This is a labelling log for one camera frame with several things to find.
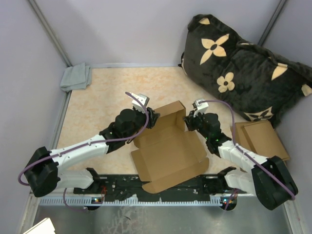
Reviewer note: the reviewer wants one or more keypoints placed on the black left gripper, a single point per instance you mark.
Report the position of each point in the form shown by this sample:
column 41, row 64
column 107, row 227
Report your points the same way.
column 154, row 117

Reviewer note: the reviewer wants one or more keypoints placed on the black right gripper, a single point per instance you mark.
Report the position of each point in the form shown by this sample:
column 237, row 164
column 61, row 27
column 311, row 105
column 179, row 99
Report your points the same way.
column 190, row 119

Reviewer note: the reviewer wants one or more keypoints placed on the brown cardboard box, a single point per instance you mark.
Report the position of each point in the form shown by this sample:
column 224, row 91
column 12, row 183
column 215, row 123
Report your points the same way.
column 168, row 148

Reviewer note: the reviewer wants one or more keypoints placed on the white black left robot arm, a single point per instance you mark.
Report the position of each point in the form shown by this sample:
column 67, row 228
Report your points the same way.
column 48, row 170

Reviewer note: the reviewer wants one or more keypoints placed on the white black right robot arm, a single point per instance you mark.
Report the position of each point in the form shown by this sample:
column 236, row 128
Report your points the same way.
column 267, row 178

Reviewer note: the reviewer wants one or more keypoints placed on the stack of flat cardboard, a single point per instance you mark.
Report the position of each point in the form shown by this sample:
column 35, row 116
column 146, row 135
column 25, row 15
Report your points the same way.
column 259, row 137

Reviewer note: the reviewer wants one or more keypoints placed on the black flower pattern cushion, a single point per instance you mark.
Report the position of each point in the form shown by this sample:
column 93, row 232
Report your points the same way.
column 257, row 83

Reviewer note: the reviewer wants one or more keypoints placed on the grey folded cloth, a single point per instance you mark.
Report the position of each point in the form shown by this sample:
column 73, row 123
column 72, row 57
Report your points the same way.
column 76, row 77

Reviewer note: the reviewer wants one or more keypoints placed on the white board corner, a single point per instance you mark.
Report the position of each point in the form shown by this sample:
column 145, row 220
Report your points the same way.
column 43, row 227

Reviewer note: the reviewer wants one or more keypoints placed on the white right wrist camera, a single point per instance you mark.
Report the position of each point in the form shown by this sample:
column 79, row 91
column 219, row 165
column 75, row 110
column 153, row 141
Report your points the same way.
column 200, row 106

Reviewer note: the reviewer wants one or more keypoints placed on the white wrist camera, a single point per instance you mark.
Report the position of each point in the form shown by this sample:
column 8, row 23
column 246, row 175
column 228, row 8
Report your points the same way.
column 200, row 106
column 139, row 102

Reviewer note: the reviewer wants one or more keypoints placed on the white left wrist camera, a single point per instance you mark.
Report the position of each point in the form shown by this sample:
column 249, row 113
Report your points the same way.
column 139, row 102

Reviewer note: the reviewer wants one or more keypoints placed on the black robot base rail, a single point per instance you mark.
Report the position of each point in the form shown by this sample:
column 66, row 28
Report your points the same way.
column 168, row 189

